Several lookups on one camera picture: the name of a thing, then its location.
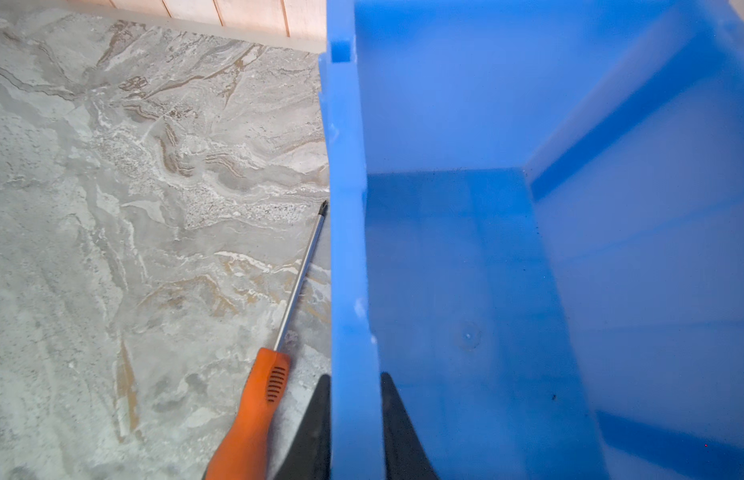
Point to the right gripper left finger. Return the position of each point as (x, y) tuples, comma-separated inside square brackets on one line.
[(309, 457)]

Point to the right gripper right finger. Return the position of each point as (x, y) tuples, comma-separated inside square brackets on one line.
[(405, 456)]

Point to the orange handled screwdriver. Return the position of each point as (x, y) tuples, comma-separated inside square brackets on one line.
[(243, 453)]

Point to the blue plastic bin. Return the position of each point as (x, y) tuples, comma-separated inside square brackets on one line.
[(537, 237)]

